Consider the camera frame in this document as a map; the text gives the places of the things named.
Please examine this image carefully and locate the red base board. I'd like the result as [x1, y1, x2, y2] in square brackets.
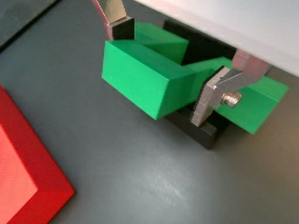
[0, 87, 74, 224]

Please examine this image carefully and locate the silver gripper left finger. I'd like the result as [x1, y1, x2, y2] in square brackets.
[92, 0, 134, 40]

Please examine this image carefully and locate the green stepped block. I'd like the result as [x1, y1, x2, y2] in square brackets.
[101, 23, 288, 134]

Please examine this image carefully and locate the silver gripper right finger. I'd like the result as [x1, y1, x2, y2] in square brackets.
[190, 50, 271, 127]

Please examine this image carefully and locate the black angled fixture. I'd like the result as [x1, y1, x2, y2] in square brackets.
[162, 19, 236, 149]

